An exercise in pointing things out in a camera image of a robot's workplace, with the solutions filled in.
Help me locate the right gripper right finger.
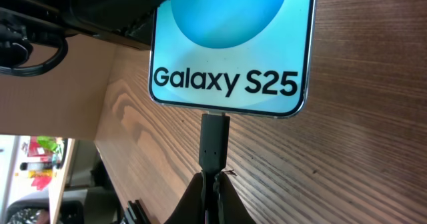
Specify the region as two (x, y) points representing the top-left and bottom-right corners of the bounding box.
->
(215, 172), (256, 224)

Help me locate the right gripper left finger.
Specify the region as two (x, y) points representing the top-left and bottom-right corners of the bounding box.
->
(165, 173), (204, 224)

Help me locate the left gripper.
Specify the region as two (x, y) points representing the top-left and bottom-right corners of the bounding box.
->
(61, 0), (168, 50)

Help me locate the black USB charging cable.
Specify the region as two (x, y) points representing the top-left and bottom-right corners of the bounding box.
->
(197, 110), (232, 224)

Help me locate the Galaxy S25 smartphone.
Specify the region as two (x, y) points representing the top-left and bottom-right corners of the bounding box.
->
(148, 0), (317, 118)

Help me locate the black aluminium base frame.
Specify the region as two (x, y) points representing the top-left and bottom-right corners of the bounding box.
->
(120, 200), (151, 224)

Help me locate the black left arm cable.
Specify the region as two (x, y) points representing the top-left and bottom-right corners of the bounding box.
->
(0, 33), (69, 78)

